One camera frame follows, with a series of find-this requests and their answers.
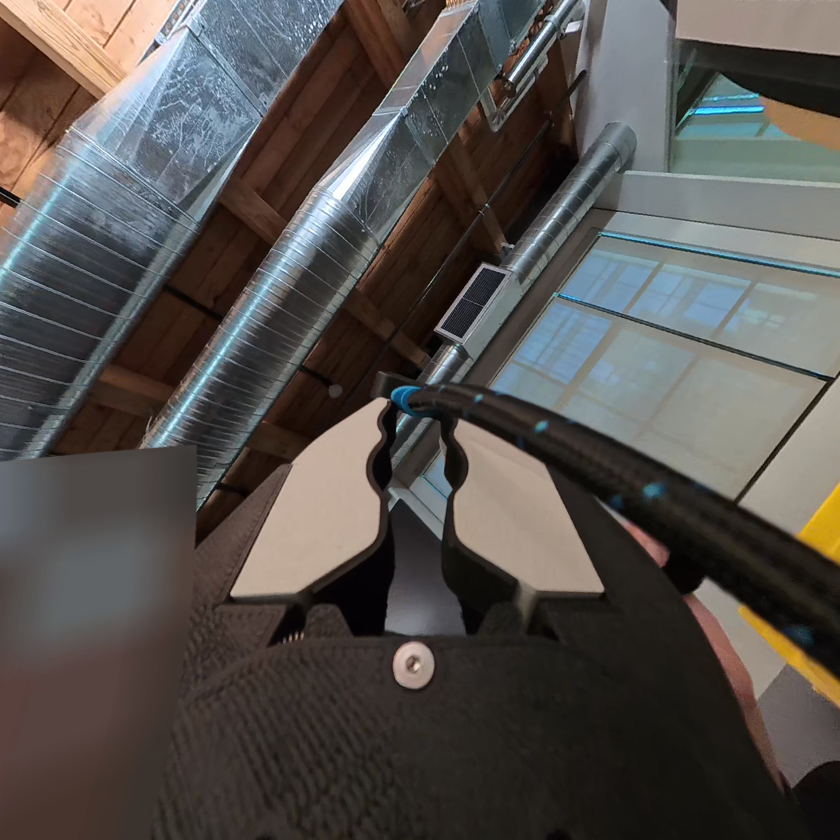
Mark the yellow panel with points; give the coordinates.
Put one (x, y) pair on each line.
(827, 525)

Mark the medium metal air duct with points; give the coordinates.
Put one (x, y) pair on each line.
(275, 328)

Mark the large glass window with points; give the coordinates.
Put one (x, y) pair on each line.
(656, 367)

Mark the chrome cylinder fixture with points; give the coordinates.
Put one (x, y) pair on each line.
(535, 52)

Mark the large metal air duct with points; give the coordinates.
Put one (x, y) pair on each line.
(98, 262)

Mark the white framed vent grille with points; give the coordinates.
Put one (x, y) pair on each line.
(472, 302)

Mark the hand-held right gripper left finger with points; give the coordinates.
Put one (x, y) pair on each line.
(315, 518)

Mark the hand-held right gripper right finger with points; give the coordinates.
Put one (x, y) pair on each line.
(518, 525)

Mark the slim spiral metal duct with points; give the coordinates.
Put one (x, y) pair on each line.
(571, 197)

